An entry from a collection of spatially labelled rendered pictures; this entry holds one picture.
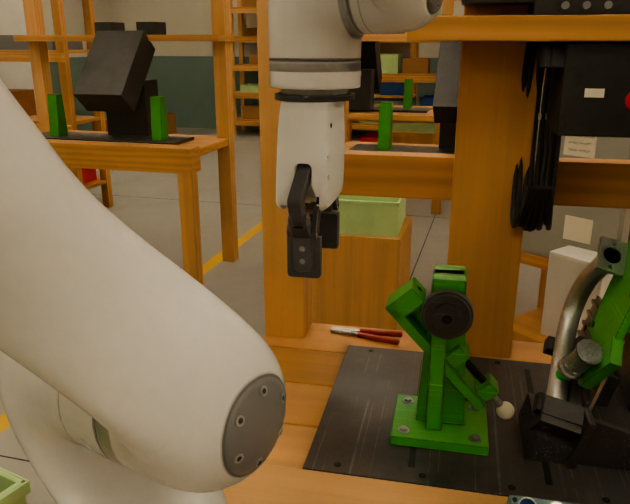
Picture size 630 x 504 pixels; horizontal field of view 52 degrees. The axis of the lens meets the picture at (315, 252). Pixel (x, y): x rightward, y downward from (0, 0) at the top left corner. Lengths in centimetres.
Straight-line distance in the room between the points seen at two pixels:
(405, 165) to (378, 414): 53
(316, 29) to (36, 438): 39
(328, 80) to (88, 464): 37
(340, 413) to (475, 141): 56
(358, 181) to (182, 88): 1091
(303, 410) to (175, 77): 1128
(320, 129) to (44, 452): 34
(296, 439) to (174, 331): 73
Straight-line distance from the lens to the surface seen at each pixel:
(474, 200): 129
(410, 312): 100
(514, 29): 114
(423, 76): 784
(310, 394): 123
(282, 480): 99
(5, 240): 34
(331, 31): 58
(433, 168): 137
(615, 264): 104
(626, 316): 98
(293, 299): 140
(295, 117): 58
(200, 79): 1207
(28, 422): 54
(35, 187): 34
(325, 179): 58
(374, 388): 121
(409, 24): 56
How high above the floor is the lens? 150
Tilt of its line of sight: 18 degrees down
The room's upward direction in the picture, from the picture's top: straight up
